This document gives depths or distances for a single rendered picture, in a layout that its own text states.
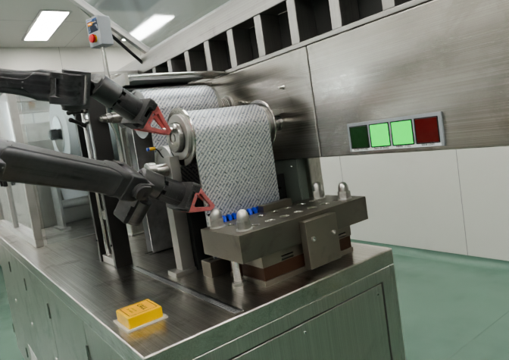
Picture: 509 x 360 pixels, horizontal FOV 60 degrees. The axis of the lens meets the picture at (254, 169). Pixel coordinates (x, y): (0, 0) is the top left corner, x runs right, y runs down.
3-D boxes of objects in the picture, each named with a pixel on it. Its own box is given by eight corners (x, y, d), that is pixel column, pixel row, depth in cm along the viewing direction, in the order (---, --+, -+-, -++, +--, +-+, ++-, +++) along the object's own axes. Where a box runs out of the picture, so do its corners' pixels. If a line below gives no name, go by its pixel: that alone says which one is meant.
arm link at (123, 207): (141, 186, 89) (113, 164, 93) (114, 233, 91) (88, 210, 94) (173, 188, 100) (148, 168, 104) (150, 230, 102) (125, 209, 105)
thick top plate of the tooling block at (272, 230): (204, 254, 103) (200, 228, 103) (323, 214, 127) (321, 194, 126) (242, 264, 91) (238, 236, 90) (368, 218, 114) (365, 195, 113)
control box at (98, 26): (85, 48, 154) (81, 19, 153) (102, 49, 159) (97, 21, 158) (98, 43, 150) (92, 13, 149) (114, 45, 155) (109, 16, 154)
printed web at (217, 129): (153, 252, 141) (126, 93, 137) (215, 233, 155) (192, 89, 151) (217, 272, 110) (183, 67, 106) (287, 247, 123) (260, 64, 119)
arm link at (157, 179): (144, 172, 95) (138, 162, 100) (129, 198, 96) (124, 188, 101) (171, 183, 99) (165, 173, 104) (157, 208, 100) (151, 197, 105)
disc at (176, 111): (170, 164, 118) (163, 109, 116) (172, 164, 119) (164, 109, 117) (198, 167, 106) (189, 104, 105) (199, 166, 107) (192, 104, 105)
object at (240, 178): (207, 228, 109) (195, 154, 107) (279, 208, 123) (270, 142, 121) (208, 228, 109) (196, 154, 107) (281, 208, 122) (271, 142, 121)
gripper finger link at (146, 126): (168, 145, 106) (135, 123, 100) (154, 144, 111) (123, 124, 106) (180, 120, 107) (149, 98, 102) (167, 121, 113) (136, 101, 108)
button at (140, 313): (117, 321, 89) (115, 309, 88) (149, 309, 93) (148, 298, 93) (129, 330, 83) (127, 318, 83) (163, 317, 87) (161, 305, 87)
